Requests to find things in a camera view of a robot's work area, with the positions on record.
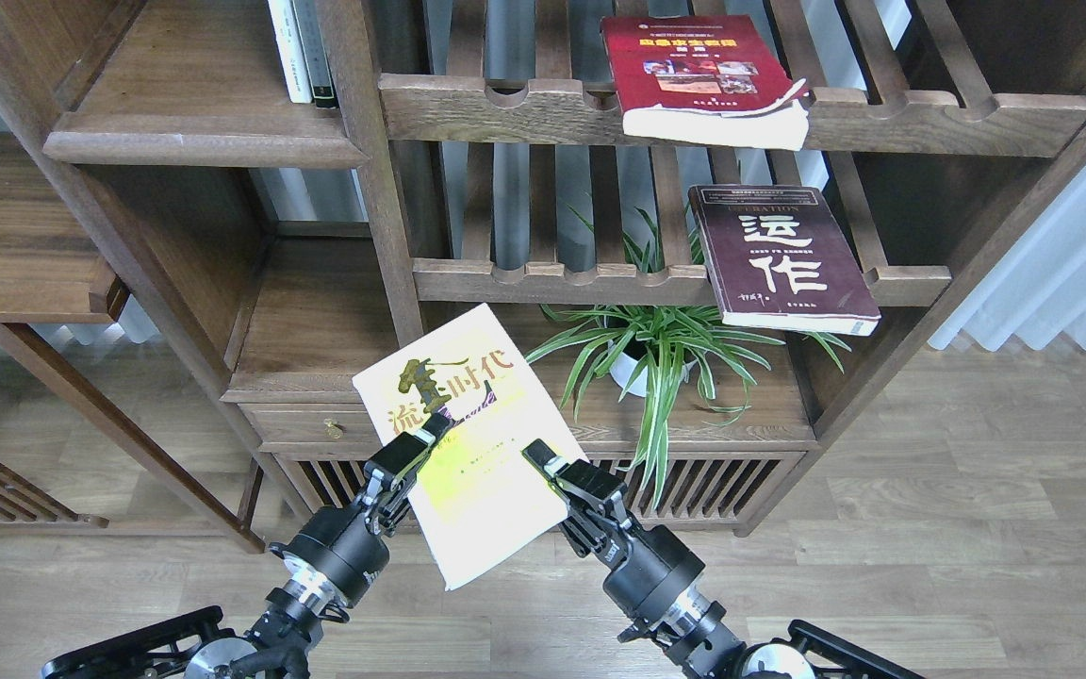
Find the white curtain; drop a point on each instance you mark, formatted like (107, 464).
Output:
(1037, 292)

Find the dark brown book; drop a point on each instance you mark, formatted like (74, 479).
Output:
(776, 258)

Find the green spider plant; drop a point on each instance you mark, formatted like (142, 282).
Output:
(725, 356)

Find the yellow green book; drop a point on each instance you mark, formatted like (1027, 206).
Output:
(478, 499)

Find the dark wooden bookshelf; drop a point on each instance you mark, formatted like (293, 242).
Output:
(478, 156)

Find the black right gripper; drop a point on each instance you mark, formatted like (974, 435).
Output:
(652, 576)

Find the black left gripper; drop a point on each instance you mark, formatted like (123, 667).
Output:
(339, 553)

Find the red book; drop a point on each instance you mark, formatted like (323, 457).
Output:
(703, 79)

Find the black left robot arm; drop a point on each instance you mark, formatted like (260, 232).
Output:
(194, 645)

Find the wooden side table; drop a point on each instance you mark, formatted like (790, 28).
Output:
(50, 272)

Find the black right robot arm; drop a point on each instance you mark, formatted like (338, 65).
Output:
(710, 650)

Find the grey black upright book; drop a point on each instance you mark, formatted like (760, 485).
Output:
(319, 76)

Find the white upright book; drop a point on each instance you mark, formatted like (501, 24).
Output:
(290, 48)

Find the white plant pot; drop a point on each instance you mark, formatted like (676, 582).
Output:
(648, 362)

